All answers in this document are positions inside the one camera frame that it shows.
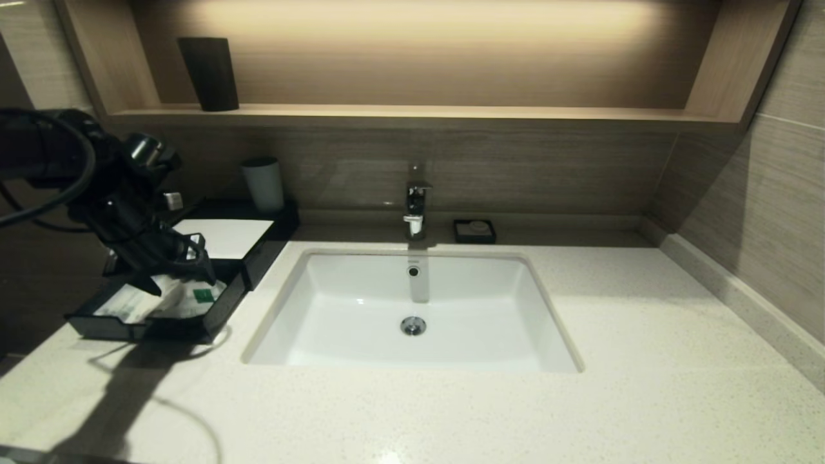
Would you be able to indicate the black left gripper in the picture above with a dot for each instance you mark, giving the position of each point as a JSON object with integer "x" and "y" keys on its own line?
{"x": 135, "y": 232}

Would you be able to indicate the square frosted packet green label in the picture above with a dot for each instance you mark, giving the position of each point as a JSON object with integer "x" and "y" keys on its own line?
{"x": 193, "y": 303}

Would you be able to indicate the long frosted toothbrush packet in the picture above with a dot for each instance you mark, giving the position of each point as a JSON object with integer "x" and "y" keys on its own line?
{"x": 122, "y": 303}

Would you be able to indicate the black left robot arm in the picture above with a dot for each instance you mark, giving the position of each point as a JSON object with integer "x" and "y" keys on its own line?
{"x": 45, "y": 148}

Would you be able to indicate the black box white ribbed top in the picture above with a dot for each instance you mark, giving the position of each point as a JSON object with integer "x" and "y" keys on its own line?
{"x": 245, "y": 238}

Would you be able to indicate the pale grey cup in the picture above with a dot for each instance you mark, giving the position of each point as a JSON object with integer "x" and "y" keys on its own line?
{"x": 264, "y": 187}

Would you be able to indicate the dark tapered cup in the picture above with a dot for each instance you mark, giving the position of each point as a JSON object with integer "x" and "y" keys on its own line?
{"x": 209, "y": 75}

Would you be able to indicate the chrome drain stopper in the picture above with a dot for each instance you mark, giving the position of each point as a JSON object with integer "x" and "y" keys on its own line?
{"x": 413, "y": 326}

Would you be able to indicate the chrome faucet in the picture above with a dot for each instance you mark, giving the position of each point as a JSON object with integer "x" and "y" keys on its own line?
{"x": 417, "y": 201}

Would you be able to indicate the black soap dish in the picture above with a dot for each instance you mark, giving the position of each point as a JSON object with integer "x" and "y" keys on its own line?
{"x": 459, "y": 237}

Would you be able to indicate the round pale soap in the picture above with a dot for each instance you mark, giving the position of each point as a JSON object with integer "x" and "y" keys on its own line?
{"x": 478, "y": 227}

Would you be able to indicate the white ceramic sink basin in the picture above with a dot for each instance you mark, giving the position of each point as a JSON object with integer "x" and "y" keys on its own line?
{"x": 483, "y": 322}

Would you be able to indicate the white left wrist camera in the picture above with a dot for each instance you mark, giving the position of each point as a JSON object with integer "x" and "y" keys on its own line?
{"x": 172, "y": 201}

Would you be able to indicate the wooden wall shelf niche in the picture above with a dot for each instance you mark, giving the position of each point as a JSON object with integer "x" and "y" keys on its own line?
{"x": 419, "y": 116}

